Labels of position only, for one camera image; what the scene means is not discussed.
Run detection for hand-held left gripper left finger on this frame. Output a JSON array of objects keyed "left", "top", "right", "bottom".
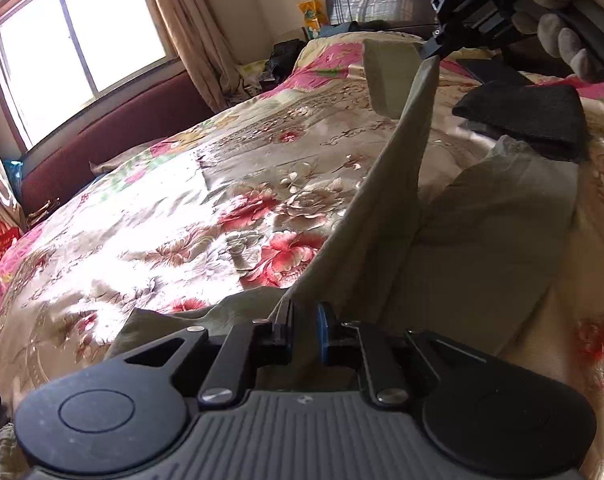
[{"left": 124, "top": 301, "right": 295, "bottom": 407}]

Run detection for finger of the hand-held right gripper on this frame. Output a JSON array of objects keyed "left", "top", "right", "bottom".
[{"left": 419, "top": 22, "right": 485, "bottom": 61}]

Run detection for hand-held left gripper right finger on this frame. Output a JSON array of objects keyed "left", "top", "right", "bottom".
[{"left": 317, "top": 302, "right": 488, "bottom": 407}]

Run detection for olive green pants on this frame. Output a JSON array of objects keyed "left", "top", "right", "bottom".
[{"left": 114, "top": 39, "right": 582, "bottom": 401}]

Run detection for black folded pants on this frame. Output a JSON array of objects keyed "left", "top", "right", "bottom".
[{"left": 452, "top": 82, "right": 591, "bottom": 163}]

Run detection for person's right hand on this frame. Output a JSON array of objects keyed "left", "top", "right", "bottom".
[{"left": 512, "top": 0, "right": 604, "bottom": 83}]

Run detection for dark folded cloth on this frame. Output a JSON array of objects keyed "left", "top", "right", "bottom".
[{"left": 456, "top": 57, "right": 532, "bottom": 87}]

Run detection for dark blue cloth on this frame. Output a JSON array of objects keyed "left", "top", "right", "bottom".
[{"left": 322, "top": 20, "right": 393, "bottom": 40}]

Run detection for yellow box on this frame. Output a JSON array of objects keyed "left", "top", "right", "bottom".
[{"left": 297, "top": 0, "right": 329, "bottom": 41}]

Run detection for floral satin bedspread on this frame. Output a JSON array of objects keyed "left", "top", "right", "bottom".
[{"left": 0, "top": 30, "right": 604, "bottom": 480}]

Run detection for black clothes pile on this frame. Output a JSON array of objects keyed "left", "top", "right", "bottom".
[{"left": 266, "top": 39, "right": 306, "bottom": 85}]

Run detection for pale yellow cloth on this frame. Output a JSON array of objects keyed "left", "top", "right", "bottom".
[{"left": 236, "top": 59, "right": 271, "bottom": 87}]

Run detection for maroon sofa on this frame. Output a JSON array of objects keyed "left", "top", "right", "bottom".
[{"left": 19, "top": 67, "right": 219, "bottom": 222}]

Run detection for brown handbag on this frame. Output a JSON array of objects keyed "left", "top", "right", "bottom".
[{"left": 26, "top": 199, "right": 59, "bottom": 227}]

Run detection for red shopping bag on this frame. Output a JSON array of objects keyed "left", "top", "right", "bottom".
[{"left": 0, "top": 216, "right": 24, "bottom": 273}]

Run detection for blue plastic bag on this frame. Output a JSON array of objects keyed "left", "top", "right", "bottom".
[{"left": 2, "top": 159, "right": 24, "bottom": 202}]

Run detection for window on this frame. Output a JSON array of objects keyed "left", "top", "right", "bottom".
[{"left": 0, "top": 0, "right": 181, "bottom": 150}]

